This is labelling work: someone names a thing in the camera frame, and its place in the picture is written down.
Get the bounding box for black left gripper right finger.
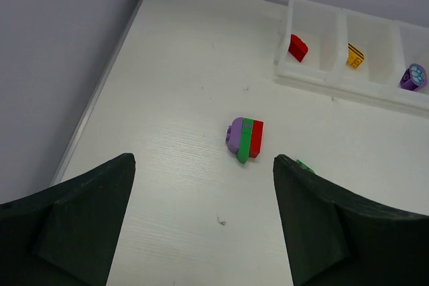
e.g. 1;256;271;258
273;155;428;285

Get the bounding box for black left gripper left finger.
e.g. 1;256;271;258
1;153;135;285

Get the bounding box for green curved lego brick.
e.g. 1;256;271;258
236;118;253;164

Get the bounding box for light purple rounded lego brick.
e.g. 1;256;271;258
225;117;243;155

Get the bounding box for green lego brick on table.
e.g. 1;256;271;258
296;159;314;173

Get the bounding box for purple flower lego brick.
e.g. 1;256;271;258
399;63;428;91

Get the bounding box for yellow striped lego brick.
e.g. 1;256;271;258
347;43;365;69

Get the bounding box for red slope lego brick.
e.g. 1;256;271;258
288;34;308;63

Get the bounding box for white four-compartment sorting tray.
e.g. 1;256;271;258
274;0;428;115

